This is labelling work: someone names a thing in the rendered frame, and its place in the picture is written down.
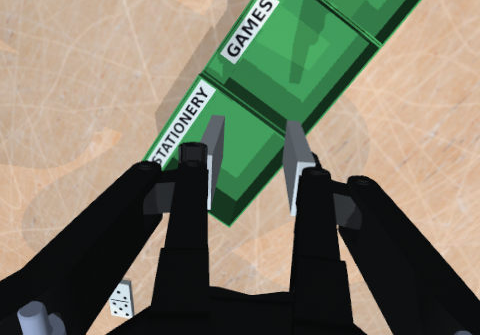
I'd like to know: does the green three-compartment bin rack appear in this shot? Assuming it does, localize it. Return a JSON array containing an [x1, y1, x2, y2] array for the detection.
[[142, 0, 422, 228]]

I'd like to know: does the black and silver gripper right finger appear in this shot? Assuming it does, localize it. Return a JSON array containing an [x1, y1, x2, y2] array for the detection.
[[282, 120, 480, 335]]

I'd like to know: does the white domino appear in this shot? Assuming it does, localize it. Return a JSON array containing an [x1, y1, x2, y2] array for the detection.
[[109, 279, 135, 319]]

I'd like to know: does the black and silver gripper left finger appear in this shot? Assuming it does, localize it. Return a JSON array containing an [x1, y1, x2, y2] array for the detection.
[[0, 115, 225, 335]]

